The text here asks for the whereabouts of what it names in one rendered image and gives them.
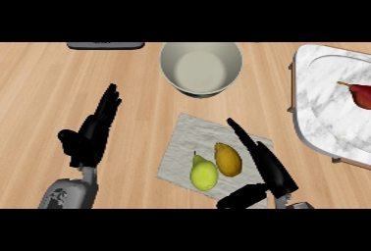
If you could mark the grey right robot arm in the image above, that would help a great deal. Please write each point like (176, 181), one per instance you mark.
(289, 203)

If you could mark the white marble plate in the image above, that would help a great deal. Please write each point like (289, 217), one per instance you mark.
(333, 104)

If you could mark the pale grey bowl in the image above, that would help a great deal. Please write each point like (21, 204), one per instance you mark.
(201, 69)

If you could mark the dark grey flat appliance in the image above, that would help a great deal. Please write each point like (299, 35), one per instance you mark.
(105, 45)

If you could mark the green pear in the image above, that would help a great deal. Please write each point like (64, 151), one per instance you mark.
(203, 173)

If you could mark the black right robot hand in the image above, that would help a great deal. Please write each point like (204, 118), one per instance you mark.
(271, 170)

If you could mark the grey cloth placemat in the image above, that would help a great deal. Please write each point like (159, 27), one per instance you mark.
(193, 147)

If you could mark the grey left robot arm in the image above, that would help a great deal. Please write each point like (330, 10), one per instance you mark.
(70, 190)

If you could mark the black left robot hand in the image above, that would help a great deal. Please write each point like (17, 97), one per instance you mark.
(91, 134)

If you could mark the red pear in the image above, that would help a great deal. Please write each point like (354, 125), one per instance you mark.
(361, 95)

